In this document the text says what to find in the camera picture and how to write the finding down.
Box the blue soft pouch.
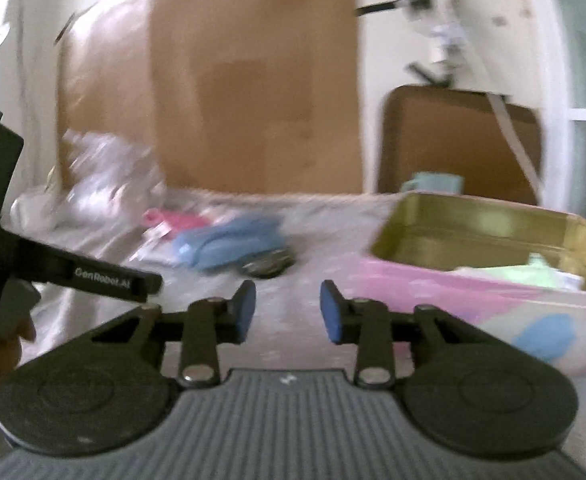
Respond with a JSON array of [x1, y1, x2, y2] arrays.
[[173, 214, 287, 271]]

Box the pink tin box gold interior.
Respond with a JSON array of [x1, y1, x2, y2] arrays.
[[353, 190, 586, 378]]

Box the brown chair back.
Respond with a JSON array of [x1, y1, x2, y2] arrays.
[[377, 86, 538, 205]]

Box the large cardboard sheet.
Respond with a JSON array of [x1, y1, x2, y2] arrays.
[[58, 0, 363, 195]]

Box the white enamel mug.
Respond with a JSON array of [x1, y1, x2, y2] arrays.
[[10, 193, 56, 234]]

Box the green cloth in box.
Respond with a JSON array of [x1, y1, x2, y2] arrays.
[[450, 254, 585, 292]]

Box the grey floral tablecloth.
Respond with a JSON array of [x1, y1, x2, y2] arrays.
[[0, 191, 586, 467]]

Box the white cable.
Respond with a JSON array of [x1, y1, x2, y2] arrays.
[[487, 93, 545, 201]]

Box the white wall socket adapter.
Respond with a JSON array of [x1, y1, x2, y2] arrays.
[[404, 0, 466, 70]]

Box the crumpled clear plastic bag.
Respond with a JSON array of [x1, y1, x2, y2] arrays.
[[62, 130, 167, 226]]

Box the pink towel cloth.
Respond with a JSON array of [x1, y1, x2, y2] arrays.
[[142, 208, 211, 240]]

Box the dark round object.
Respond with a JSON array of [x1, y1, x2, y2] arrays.
[[238, 248, 295, 280]]

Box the light teal mug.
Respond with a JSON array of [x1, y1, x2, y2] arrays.
[[399, 172, 464, 194]]

